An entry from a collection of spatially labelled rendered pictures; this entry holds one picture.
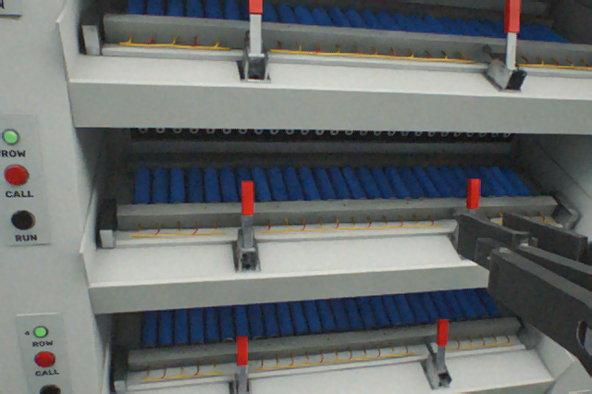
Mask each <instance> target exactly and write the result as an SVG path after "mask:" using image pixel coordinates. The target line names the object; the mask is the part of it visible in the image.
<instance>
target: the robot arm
mask: <svg viewBox="0 0 592 394"><path fill-rule="evenodd" d="M587 242H588V236H585V235H582V234H579V233H576V232H573V231H571V230H568V229H565V228H560V227H556V226H553V225H551V224H548V223H545V222H542V221H539V220H536V219H534V218H530V217H527V216H524V215H519V214H516V213H514V212H506V213H503V215H502V223H501V225H500V224H497V223H494V222H492V221H489V220H486V219H485V218H482V217H479V216H477V215H472V214H460V223H459V233H458V243H457V253H458V254H459V255H460V256H462V257H464V258H465V259H467V260H469V261H471V262H473V263H475V264H477V265H479V266H481V267H483V268H485V269H486V270H487V271H489V276H488V285H487V293H488V294H489V295H491V296H492V297H493V298H495V299H496V300H498V301H499V302H501V303H502V304H504V305H506V306H507V307H508V308H509V309H510V310H512V311H513V312H515V313H516V314H518V315H519V316H520V317H522V318H523V319H524V320H525V321H526V322H528V323H529V324H530V325H532V326H534V327H535V328H536V329H538V330H539V331H540V332H542V333H543V334H545V335H546V336H547V337H549V338H550V339H552V340H553V341H555V342H556V343H557V344H559V345H560V346H561V347H563V348H564V349H566V350H567V351H568V352H569V353H571V354H572V355H573V356H575V357H576V358H577V359H578V360H579V362H580V363H581V365H583V367H584V368H585V369H586V371H587V373H588V374H589V375H590V377H591V378H592V241H590V244H589V243H587Z"/></svg>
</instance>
